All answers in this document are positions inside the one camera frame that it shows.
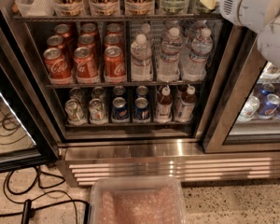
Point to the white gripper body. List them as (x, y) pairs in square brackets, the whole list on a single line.
[(231, 4)]

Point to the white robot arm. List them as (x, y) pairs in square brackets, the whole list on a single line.
[(268, 41)]

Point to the right glass fridge door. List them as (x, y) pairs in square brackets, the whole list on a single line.
[(225, 134)]

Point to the blue can behind door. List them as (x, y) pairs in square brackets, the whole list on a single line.
[(268, 105)]

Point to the second row right cola can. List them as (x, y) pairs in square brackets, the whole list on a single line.
[(112, 40)]

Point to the second row cola can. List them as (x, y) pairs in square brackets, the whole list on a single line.
[(112, 40), (87, 41), (59, 42)]

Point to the white can behind door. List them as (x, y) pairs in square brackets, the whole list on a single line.
[(249, 109)]

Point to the stainless steel fridge cabinet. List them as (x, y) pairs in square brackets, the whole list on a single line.
[(86, 153)]

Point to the front right cola can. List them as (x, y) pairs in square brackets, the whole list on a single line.
[(114, 62)]

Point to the second row middle cola can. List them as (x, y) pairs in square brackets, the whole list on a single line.
[(87, 41)]

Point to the front right blue can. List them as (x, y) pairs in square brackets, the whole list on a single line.
[(141, 110)]

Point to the front middle cola can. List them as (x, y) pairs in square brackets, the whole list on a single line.
[(85, 63)]

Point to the front left blue can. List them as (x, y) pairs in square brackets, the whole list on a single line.
[(119, 109)]

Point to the second row left cola can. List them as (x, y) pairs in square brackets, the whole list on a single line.
[(59, 42)]

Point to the front left cola can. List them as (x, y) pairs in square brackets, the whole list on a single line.
[(56, 63)]

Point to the empty clear shelf tray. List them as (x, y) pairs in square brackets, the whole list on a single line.
[(35, 8)]

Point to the front left white can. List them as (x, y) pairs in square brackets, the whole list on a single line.
[(75, 112)]

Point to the right water bottle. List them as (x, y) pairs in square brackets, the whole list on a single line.
[(193, 65)]

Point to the water bottle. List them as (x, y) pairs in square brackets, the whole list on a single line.
[(170, 48), (193, 65), (141, 59)]

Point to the middle water bottle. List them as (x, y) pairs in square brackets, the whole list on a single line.
[(170, 48)]

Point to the left water bottle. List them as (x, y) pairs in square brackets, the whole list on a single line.
[(141, 59)]

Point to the right tea bottle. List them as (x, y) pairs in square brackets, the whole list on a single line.
[(185, 105)]

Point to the tea bottle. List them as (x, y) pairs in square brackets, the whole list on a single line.
[(163, 105), (185, 105)]

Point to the left tea bottle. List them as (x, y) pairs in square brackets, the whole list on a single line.
[(163, 105)]

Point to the clear plastic bin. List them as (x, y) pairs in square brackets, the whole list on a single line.
[(137, 200)]

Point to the open left glass door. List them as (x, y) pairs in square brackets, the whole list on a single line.
[(23, 142)]

